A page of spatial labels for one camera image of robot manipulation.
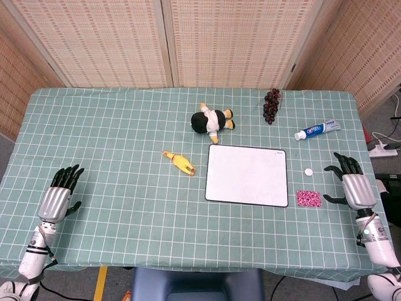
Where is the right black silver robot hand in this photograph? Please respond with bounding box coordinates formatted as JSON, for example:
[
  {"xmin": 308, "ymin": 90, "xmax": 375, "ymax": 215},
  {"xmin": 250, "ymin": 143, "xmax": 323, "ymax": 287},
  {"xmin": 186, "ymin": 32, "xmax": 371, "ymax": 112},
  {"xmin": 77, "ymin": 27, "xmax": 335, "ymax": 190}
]
[{"xmin": 323, "ymin": 152, "xmax": 377, "ymax": 211}]

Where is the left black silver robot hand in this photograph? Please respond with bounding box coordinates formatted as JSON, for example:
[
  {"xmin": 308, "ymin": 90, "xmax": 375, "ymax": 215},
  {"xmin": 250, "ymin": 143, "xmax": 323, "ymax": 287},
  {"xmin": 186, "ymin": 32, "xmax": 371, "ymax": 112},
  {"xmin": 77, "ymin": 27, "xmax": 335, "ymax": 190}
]
[{"xmin": 37, "ymin": 163, "xmax": 85, "ymax": 224}]

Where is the pink patterned cloth square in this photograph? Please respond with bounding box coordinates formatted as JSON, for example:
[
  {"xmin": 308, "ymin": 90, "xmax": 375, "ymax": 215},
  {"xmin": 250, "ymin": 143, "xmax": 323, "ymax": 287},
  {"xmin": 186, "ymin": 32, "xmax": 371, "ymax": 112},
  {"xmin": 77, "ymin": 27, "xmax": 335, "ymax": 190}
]
[{"xmin": 296, "ymin": 189, "xmax": 323, "ymax": 208}]

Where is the black box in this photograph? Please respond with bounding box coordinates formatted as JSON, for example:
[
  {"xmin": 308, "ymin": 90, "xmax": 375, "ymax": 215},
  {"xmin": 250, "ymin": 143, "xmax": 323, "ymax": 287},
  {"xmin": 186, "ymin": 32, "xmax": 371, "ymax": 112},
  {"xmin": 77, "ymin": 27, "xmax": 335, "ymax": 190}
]
[{"xmin": 375, "ymin": 172, "xmax": 401, "ymax": 189}]

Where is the white power strip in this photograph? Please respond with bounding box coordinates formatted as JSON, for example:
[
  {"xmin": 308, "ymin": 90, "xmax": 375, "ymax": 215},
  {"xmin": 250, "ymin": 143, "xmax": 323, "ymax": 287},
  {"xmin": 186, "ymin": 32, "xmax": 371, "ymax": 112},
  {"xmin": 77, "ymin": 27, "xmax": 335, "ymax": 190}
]
[{"xmin": 368, "ymin": 140, "xmax": 398, "ymax": 159}]

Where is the green checked tablecloth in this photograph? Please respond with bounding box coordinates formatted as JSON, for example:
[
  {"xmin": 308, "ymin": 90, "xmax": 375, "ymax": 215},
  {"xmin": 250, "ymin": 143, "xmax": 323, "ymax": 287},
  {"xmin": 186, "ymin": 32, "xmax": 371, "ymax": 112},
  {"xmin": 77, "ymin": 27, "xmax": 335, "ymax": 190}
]
[{"xmin": 0, "ymin": 87, "xmax": 398, "ymax": 279}]

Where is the white blue toothpaste tube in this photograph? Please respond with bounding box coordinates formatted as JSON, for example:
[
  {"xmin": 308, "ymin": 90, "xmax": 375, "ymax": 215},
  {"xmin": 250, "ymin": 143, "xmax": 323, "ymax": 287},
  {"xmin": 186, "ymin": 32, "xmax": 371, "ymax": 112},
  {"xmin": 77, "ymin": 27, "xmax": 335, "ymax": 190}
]
[{"xmin": 294, "ymin": 119, "xmax": 341, "ymax": 141}]

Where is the white board with black rim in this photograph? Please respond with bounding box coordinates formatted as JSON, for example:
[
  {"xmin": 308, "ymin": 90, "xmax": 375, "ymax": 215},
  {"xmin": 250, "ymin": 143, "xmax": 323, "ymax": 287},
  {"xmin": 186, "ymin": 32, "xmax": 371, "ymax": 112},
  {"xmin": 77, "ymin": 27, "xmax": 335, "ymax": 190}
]
[{"xmin": 204, "ymin": 144, "xmax": 289, "ymax": 208}]

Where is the dark red grape bunch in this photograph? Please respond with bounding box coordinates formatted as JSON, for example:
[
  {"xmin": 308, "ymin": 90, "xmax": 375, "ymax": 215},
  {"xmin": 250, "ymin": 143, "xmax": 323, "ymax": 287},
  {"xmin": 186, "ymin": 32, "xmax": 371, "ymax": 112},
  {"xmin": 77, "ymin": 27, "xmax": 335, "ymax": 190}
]
[{"xmin": 262, "ymin": 88, "xmax": 284, "ymax": 125}]

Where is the bamboo folding screen panel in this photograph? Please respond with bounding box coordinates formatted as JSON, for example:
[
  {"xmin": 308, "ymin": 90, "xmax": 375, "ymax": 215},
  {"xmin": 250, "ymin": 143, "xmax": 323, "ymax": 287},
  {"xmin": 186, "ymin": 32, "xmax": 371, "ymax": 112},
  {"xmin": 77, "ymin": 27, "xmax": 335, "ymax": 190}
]
[
  {"xmin": 0, "ymin": 0, "xmax": 68, "ymax": 140},
  {"xmin": 161, "ymin": 0, "xmax": 330, "ymax": 90},
  {"xmin": 4, "ymin": 0, "xmax": 175, "ymax": 89},
  {"xmin": 283, "ymin": 0, "xmax": 401, "ymax": 111}
]

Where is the yellow rubber chicken toy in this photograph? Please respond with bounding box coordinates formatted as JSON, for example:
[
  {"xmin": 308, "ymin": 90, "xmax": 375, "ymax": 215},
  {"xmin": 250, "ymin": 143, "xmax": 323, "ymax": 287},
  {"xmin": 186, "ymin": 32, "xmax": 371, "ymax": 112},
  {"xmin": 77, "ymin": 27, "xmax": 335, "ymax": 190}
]
[{"xmin": 162, "ymin": 150, "xmax": 197, "ymax": 177}]

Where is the dark blue robot body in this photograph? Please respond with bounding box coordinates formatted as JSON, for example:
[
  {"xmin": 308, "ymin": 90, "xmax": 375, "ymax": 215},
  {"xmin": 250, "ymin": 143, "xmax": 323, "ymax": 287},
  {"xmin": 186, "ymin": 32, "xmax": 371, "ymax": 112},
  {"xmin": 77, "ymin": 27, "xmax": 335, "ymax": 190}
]
[{"xmin": 131, "ymin": 267, "xmax": 266, "ymax": 301}]

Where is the black white plush doll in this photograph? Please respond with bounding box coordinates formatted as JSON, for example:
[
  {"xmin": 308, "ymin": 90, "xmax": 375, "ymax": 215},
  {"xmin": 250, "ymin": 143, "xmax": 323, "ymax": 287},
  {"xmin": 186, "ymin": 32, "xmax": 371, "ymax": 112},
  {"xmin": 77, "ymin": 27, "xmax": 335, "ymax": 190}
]
[{"xmin": 190, "ymin": 102, "xmax": 236, "ymax": 144}]

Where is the white power cable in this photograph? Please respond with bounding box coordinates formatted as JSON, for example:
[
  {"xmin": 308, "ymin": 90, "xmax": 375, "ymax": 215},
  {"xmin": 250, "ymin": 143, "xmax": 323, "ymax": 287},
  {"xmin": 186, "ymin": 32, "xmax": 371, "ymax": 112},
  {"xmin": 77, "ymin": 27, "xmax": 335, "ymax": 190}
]
[{"xmin": 372, "ymin": 130, "xmax": 396, "ymax": 145}]

